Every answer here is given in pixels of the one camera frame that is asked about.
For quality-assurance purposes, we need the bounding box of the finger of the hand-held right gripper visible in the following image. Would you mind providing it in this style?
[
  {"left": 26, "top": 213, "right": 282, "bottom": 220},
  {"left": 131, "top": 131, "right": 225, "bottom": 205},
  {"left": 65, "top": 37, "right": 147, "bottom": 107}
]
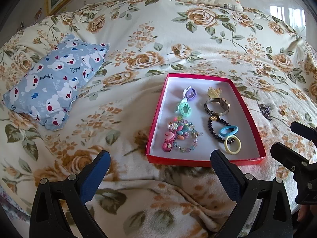
[
  {"left": 270, "top": 142, "right": 310, "bottom": 177},
  {"left": 290, "top": 121, "right": 317, "bottom": 142}
]

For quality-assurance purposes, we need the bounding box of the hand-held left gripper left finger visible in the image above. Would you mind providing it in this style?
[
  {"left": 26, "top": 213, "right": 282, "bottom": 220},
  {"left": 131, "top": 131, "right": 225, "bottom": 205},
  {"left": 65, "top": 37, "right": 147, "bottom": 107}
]
[{"left": 29, "top": 150, "right": 111, "bottom": 238}]

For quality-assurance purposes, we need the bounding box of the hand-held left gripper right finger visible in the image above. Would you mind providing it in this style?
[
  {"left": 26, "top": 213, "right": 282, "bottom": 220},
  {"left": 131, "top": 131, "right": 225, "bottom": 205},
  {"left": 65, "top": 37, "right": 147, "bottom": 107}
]
[{"left": 210, "top": 149, "right": 294, "bottom": 238}]

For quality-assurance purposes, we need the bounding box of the yellow hair tie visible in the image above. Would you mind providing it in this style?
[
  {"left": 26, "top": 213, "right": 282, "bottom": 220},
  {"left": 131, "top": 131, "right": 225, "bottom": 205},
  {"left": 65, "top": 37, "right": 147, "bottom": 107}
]
[{"left": 224, "top": 135, "right": 242, "bottom": 154}]

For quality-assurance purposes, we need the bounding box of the red jewelry box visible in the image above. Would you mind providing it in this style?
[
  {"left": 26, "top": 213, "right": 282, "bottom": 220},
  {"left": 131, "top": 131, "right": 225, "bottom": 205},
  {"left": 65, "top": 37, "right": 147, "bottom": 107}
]
[{"left": 146, "top": 73, "right": 267, "bottom": 168}]

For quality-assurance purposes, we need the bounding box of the blue hair tie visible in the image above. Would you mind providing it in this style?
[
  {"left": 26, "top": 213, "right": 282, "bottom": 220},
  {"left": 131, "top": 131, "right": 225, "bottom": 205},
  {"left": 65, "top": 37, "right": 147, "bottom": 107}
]
[{"left": 219, "top": 124, "right": 240, "bottom": 138}]

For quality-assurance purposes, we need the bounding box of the black bead bracelet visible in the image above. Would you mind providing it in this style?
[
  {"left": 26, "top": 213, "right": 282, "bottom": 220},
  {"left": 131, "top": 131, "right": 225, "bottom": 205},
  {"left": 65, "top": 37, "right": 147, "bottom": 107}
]
[{"left": 207, "top": 115, "right": 240, "bottom": 144}]

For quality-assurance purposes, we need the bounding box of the pink decorated hair clip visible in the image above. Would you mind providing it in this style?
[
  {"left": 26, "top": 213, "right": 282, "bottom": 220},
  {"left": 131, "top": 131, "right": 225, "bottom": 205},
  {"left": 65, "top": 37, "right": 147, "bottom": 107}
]
[{"left": 162, "top": 131, "right": 177, "bottom": 153}]

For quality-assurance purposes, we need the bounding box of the metal wrist watch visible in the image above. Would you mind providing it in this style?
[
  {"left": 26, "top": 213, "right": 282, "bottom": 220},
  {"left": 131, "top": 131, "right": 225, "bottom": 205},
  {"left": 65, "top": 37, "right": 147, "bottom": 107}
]
[{"left": 203, "top": 97, "right": 232, "bottom": 116}]

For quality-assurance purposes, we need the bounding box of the green hair tie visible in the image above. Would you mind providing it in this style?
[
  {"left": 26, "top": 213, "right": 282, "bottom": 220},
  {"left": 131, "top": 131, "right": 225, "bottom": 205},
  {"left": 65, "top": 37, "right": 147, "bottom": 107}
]
[{"left": 176, "top": 98, "right": 194, "bottom": 118}]

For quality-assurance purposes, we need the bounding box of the person's right hand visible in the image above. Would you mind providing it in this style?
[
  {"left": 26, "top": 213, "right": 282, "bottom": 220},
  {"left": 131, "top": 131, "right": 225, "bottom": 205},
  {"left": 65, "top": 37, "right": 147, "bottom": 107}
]
[{"left": 297, "top": 207, "right": 309, "bottom": 226}]

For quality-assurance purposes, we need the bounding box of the floral fleece blanket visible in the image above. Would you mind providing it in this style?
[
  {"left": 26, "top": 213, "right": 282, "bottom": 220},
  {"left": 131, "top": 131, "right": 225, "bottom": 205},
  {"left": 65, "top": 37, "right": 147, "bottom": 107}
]
[{"left": 0, "top": 119, "right": 317, "bottom": 238}]

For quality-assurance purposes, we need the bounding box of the yellow crown charm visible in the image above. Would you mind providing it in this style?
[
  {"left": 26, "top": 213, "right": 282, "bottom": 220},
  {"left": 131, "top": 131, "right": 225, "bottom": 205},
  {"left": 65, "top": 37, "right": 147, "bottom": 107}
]
[{"left": 207, "top": 86, "right": 222, "bottom": 99}]

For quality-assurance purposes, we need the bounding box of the blue bear print pillow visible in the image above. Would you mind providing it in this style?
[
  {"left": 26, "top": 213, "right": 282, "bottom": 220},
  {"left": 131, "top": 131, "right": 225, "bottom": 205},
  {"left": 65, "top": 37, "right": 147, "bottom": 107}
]
[{"left": 2, "top": 33, "right": 111, "bottom": 132}]

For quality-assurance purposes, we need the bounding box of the floral rose bedspread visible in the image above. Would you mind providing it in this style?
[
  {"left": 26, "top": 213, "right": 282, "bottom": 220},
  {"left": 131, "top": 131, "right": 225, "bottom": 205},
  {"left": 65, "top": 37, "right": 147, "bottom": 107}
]
[{"left": 0, "top": 0, "right": 317, "bottom": 179}]

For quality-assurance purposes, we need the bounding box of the pastel bead bracelet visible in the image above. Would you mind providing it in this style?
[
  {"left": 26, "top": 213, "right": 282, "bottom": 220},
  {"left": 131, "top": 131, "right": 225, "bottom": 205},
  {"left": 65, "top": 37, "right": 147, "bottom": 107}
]
[{"left": 168, "top": 119, "right": 205, "bottom": 154}]

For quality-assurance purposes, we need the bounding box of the purple hair tie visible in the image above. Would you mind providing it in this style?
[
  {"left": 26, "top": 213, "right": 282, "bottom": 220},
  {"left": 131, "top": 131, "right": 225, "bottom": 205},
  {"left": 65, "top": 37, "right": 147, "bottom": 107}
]
[{"left": 183, "top": 85, "right": 198, "bottom": 102}]

